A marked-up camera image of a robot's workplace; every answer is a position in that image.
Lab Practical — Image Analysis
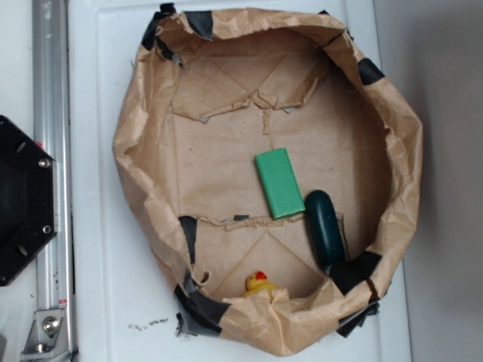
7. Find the yellow rubber duck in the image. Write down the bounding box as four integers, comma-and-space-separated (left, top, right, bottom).
242, 271, 278, 299

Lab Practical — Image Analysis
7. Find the green rectangular block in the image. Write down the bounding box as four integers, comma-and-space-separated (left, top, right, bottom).
255, 148, 305, 219

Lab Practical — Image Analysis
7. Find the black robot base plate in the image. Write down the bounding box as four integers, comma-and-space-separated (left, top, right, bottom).
1, 116, 57, 287

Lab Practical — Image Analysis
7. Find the dark green oval object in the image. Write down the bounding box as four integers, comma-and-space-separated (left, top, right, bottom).
306, 190, 346, 270

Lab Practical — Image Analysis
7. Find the metal corner bracket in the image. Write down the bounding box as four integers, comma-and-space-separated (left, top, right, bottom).
20, 308, 69, 361

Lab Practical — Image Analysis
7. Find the brown paper bag bin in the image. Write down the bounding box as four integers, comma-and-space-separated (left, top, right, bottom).
113, 5, 423, 356

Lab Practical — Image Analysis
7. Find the aluminium extrusion rail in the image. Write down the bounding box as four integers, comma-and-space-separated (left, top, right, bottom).
32, 1, 78, 361

